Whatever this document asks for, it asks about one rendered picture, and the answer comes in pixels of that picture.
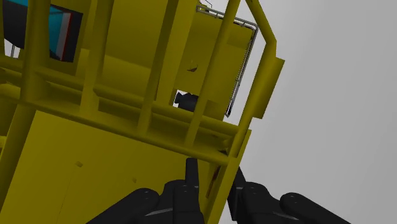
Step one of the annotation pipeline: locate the yellow wooden slatted chair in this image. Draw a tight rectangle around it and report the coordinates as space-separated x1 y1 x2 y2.
0 0 286 224

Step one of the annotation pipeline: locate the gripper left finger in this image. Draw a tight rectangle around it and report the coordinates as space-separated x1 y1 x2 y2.
87 157 205 224

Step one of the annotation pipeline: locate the small black object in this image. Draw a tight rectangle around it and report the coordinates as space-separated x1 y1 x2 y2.
174 90 200 113

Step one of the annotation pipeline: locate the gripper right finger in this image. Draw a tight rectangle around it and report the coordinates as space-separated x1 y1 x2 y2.
226 167 352 224

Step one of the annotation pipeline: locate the black and teal box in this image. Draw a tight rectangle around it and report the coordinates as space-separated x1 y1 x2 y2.
2 0 84 63

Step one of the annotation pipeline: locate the yellow table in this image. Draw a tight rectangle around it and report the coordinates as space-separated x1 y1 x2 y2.
172 3 259 122

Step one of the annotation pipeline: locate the grey wire rack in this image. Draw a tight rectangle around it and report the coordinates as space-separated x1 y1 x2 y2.
195 3 260 118

